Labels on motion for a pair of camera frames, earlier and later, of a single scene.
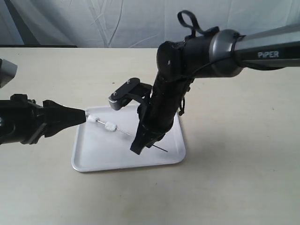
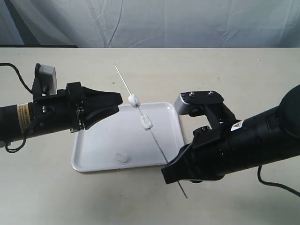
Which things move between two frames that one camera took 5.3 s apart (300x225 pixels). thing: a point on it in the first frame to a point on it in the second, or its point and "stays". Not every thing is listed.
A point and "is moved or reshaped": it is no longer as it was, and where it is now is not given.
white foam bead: (91, 118) is moved or reshaped
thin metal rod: (131, 135) to (142, 116)
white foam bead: (110, 126) is moved or reshaped
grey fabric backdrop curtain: (134, 24) stays
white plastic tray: (106, 144) stays
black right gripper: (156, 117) to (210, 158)
